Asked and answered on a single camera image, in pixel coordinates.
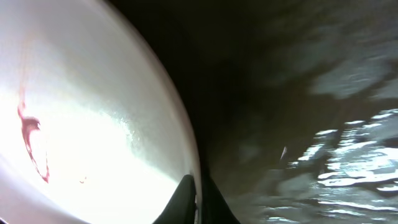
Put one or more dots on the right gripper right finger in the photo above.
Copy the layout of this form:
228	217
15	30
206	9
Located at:
215	210

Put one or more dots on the pinkish white plate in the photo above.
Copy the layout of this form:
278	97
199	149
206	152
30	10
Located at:
92	127

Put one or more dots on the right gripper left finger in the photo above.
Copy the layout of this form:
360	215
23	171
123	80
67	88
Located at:
181	207

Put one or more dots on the large brown serving tray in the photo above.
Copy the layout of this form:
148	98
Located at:
293	102

